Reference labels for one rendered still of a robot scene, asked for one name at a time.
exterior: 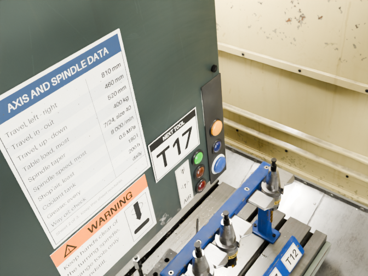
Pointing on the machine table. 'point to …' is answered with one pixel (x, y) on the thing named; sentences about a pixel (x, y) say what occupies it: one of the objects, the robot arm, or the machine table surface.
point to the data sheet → (74, 136)
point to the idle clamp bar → (162, 263)
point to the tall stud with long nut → (138, 264)
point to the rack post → (265, 226)
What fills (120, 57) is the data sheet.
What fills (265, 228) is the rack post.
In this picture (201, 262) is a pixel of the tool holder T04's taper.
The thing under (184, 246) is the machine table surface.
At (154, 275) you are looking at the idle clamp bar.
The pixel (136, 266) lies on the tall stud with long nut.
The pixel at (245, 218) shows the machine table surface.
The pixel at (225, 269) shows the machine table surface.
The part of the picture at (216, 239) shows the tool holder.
